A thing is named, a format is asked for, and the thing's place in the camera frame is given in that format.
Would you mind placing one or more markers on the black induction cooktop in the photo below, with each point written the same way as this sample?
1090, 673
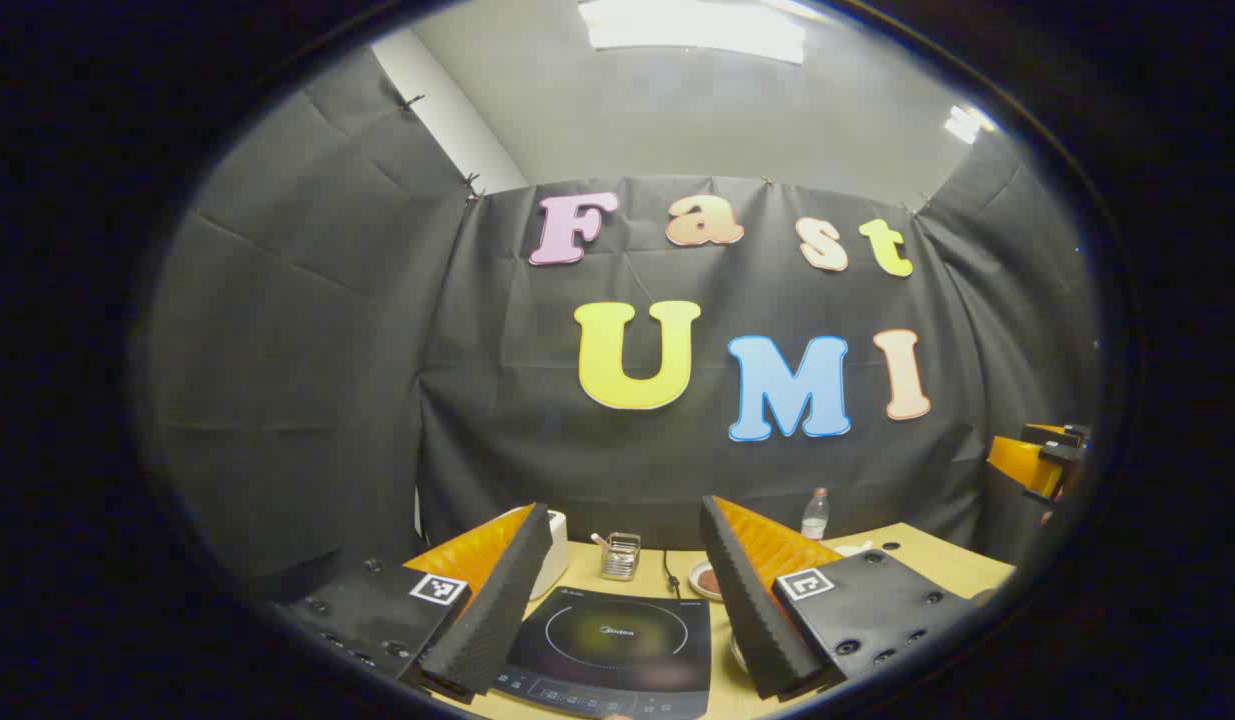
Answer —
617, 640

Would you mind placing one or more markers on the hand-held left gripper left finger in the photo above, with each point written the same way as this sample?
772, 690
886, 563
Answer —
492, 610

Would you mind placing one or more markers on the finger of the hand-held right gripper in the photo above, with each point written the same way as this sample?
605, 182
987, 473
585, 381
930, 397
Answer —
1022, 462

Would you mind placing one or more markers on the ceiling light panel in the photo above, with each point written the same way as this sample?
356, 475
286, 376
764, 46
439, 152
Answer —
697, 25
967, 123

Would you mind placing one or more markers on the white round plate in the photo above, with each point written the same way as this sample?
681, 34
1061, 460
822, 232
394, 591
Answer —
699, 582

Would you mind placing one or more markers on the clear plastic water bottle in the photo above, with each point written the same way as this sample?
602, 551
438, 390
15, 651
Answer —
815, 520

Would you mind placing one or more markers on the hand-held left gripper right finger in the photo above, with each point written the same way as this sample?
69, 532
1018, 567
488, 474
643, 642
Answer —
745, 600

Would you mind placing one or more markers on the pink striped straw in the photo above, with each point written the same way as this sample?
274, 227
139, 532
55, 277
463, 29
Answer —
599, 541

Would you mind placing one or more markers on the white toaster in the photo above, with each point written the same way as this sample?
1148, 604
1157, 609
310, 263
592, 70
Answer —
552, 560

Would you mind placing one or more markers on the red beans pile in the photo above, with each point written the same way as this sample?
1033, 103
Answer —
709, 580

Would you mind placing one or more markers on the black backdrop cloth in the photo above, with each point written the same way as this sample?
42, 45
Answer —
377, 350

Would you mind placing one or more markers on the white divided dish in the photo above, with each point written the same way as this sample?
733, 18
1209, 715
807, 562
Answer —
857, 548

